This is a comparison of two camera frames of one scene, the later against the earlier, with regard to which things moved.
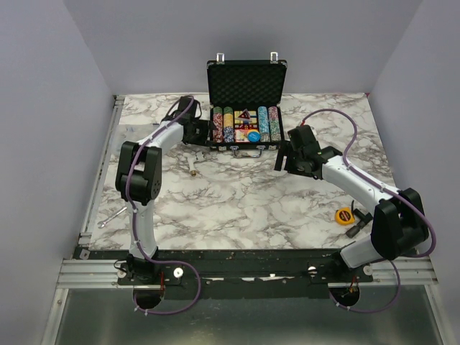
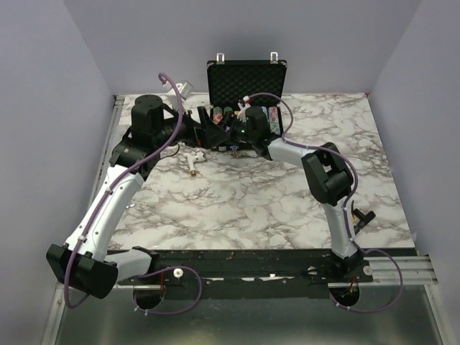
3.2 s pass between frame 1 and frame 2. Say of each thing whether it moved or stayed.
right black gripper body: moved
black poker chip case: stayed
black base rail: stayed
